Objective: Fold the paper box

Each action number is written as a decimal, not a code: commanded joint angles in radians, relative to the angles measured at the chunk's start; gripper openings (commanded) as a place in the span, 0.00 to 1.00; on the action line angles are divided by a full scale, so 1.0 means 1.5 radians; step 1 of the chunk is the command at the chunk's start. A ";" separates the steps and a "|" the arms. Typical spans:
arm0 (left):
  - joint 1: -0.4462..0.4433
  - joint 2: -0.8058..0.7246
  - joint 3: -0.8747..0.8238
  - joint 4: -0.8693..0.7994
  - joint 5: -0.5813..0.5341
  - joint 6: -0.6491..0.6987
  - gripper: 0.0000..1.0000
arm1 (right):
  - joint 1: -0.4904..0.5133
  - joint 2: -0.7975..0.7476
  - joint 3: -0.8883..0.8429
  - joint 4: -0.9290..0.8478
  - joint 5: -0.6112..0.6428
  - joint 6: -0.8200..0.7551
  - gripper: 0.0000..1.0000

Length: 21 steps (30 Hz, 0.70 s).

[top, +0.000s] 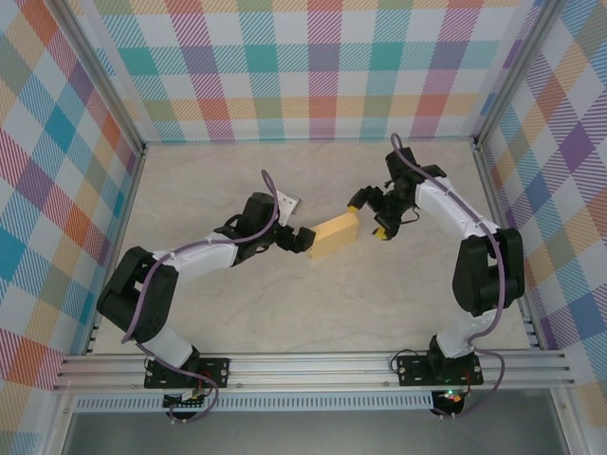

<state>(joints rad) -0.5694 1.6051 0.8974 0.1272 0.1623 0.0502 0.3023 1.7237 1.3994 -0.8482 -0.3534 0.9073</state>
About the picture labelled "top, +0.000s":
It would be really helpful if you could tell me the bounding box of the yellow paper box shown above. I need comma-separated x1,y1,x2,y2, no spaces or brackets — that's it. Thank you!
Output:
306,210,360,261

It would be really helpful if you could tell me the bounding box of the grey metal panel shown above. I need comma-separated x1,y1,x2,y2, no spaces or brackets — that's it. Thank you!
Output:
61,410,570,455

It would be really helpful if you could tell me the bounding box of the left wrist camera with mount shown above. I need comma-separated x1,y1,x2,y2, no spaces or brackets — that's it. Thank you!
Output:
276,189,304,228

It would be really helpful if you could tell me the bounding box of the aluminium right side rail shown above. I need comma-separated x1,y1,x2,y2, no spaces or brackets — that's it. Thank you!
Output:
472,139,544,352

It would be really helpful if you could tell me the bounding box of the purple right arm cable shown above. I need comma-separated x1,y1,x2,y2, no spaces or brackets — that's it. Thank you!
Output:
389,134,506,421

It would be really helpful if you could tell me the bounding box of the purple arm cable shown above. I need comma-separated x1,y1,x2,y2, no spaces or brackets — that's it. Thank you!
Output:
389,134,506,421
120,169,282,425

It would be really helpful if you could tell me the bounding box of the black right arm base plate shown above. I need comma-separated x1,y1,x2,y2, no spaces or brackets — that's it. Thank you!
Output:
395,355,484,388

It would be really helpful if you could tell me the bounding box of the aluminium left side rail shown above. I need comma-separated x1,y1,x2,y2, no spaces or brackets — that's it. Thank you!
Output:
83,144,149,356

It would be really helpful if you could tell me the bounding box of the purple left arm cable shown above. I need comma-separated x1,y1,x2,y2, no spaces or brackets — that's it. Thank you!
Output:
120,169,282,425

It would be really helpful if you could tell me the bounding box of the aluminium mounting rail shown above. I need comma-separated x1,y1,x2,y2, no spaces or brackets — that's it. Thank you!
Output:
51,349,578,393

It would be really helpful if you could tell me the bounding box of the aluminium right frame post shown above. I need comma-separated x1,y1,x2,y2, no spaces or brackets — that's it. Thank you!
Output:
472,0,570,149

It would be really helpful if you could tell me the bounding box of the aluminium frame post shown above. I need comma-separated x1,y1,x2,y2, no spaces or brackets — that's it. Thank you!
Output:
49,0,147,155
472,0,570,149

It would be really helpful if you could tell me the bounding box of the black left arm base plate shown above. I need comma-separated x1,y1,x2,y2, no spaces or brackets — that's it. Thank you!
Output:
143,357,231,391

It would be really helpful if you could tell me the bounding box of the slotted grey cable duct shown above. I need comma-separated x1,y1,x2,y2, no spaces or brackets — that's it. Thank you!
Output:
73,395,435,412

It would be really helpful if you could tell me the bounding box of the aluminium left frame post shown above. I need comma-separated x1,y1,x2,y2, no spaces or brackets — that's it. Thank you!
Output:
49,0,147,155

